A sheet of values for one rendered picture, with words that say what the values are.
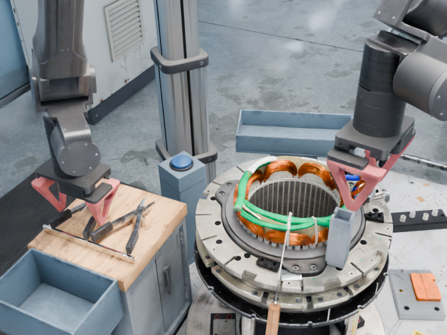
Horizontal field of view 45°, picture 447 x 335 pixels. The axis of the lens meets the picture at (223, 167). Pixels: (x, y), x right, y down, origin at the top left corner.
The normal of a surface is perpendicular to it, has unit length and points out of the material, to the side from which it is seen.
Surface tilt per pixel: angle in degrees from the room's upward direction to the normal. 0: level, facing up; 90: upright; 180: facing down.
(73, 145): 90
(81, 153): 90
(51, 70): 115
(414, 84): 72
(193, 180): 90
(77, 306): 0
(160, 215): 0
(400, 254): 0
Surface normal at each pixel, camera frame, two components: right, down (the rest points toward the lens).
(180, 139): 0.42, 0.54
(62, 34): 0.35, 0.84
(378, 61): -0.66, 0.39
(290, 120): -0.13, 0.60
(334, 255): -0.44, 0.55
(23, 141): -0.02, -0.80
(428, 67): -0.55, -0.52
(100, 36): 0.88, 0.27
